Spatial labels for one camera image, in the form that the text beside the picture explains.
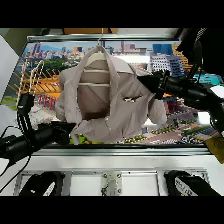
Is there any yellow sheet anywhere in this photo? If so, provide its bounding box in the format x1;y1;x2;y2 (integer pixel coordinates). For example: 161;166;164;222
205;133;224;165

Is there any grey-beige long-sleeved shirt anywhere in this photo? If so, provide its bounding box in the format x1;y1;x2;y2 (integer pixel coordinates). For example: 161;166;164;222
54;44;168;146

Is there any white clothes hanger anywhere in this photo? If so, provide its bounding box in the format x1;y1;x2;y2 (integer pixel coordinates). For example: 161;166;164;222
29;59;46;96
78;33;113;88
17;60;34;98

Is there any white panel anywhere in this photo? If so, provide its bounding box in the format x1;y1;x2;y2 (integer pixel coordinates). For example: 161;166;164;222
0;34;20;101

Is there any black cable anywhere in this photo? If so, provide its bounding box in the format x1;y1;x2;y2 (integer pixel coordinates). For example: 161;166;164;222
0;124;34;194

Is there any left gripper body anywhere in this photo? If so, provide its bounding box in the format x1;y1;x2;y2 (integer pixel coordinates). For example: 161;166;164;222
49;121;78;146

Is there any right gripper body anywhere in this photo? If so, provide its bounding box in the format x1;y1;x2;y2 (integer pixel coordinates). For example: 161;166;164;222
138;71;168;100

